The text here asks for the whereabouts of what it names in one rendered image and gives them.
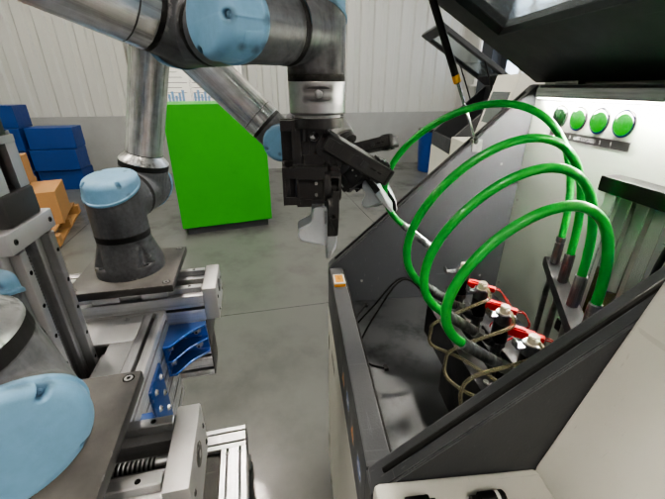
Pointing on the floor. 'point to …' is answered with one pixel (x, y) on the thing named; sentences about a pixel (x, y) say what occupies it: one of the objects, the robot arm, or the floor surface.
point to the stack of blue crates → (48, 147)
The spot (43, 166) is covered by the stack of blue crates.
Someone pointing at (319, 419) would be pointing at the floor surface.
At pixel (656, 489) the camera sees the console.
